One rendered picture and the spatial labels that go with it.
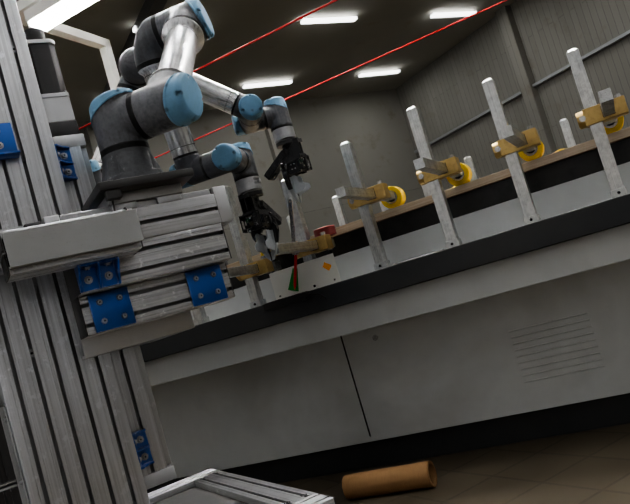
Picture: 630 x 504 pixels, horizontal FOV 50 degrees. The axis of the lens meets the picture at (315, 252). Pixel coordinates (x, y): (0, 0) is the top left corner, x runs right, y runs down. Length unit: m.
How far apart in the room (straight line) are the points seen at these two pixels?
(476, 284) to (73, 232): 1.26
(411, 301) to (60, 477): 1.18
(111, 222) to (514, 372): 1.49
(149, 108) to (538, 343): 1.47
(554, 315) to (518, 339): 0.14
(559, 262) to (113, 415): 1.33
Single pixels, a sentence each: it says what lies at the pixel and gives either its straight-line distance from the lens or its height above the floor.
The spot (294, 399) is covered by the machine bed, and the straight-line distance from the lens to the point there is 2.70.
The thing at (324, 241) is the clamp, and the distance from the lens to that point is 2.30.
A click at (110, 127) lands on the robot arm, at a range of 1.66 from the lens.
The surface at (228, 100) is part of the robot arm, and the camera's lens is 2.18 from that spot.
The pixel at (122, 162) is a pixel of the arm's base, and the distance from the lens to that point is 1.63.
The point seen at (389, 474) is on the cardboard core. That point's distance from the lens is 2.26.
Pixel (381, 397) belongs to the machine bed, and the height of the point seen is 0.25.
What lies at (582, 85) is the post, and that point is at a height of 1.04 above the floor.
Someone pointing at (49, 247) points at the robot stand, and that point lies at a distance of 1.41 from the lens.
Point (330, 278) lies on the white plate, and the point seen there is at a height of 0.72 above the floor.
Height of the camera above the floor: 0.65
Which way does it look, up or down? 4 degrees up
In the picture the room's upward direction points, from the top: 16 degrees counter-clockwise
